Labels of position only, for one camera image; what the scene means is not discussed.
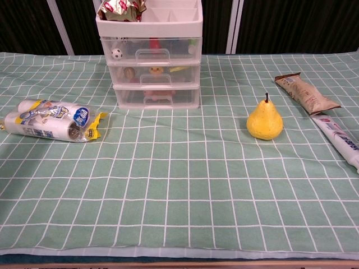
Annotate gold bell ornament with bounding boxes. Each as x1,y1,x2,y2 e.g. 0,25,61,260
124,67,136,84

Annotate white toothpaste tube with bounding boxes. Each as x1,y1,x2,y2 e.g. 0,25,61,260
311,113,359,174

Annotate brown snack bar wrapper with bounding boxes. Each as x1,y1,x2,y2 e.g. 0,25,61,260
274,72,342,115

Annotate yellow pear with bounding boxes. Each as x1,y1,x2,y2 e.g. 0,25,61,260
246,92,284,141

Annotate white plastic drawer cabinet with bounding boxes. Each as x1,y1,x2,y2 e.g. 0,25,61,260
95,0,204,110

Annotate gold foil snack bag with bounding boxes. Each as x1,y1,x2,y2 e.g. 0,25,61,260
97,0,148,22

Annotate translucent plastic drawer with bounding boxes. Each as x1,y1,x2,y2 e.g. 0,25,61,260
100,36,202,63

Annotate packed white rolls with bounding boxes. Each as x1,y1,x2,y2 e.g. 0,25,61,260
0,98,109,143

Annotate clear plastic drawer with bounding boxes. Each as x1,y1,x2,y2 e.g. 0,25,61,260
108,63,201,86

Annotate green checkered tablecloth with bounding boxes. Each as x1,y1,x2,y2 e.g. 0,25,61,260
0,52,359,258

